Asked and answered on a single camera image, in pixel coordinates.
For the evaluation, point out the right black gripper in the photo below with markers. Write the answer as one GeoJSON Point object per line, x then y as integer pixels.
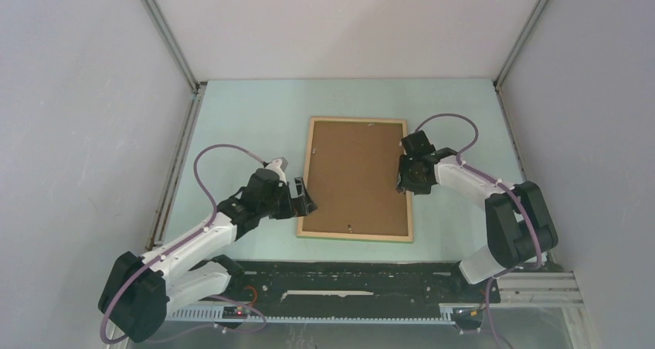
{"type": "Point", "coordinates": [403, 180]}

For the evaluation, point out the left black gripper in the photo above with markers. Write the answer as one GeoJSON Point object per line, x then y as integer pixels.
{"type": "Point", "coordinates": [301, 205]}

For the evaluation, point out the brown backing board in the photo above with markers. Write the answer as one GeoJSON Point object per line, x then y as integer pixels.
{"type": "Point", "coordinates": [355, 178]}

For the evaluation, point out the wooden picture frame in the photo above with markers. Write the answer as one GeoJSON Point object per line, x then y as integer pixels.
{"type": "Point", "coordinates": [353, 237]}

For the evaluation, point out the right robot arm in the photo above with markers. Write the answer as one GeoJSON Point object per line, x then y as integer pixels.
{"type": "Point", "coordinates": [519, 227]}

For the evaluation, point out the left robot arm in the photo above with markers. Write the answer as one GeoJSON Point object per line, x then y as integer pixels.
{"type": "Point", "coordinates": [141, 291]}

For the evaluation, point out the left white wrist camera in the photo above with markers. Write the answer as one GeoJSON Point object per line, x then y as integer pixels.
{"type": "Point", "coordinates": [278, 165]}

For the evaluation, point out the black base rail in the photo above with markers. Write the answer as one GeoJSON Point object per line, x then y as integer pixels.
{"type": "Point", "coordinates": [374, 292]}

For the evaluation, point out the right aluminium corner post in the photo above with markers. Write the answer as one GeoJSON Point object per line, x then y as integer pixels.
{"type": "Point", "coordinates": [522, 39]}

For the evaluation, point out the aluminium corner post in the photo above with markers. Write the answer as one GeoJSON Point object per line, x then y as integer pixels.
{"type": "Point", "coordinates": [157, 16]}
{"type": "Point", "coordinates": [522, 39]}

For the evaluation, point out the left aluminium corner post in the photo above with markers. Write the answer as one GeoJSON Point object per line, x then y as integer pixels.
{"type": "Point", "coordinates": [157, 16]}

